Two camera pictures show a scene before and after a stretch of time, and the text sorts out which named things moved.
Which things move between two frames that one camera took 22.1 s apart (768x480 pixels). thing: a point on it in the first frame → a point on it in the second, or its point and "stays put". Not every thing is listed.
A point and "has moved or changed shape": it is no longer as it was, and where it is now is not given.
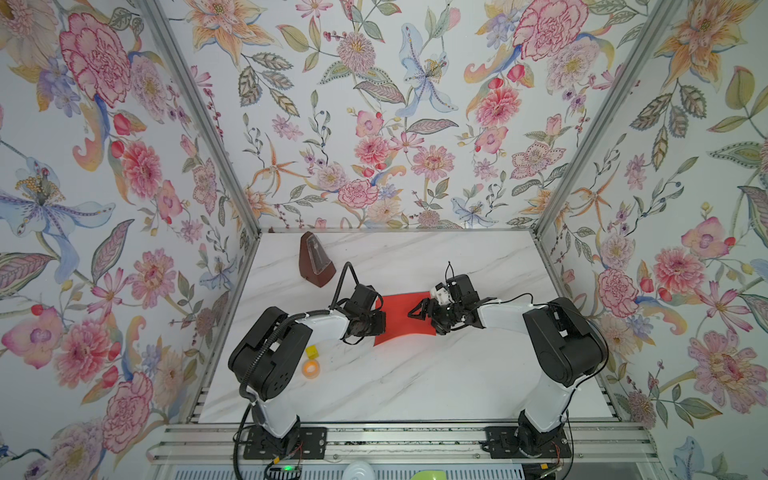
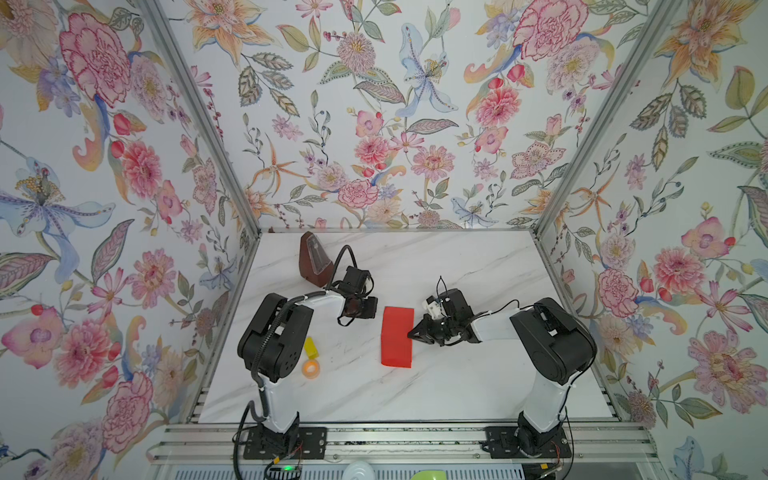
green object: [429, 475] stays put
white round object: [359, 470] stays put
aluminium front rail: [199, 444] stays put
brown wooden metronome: [314, 261] stays put
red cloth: [398, 322] has moved or changed shape
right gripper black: [433, 315] → [424, 326]
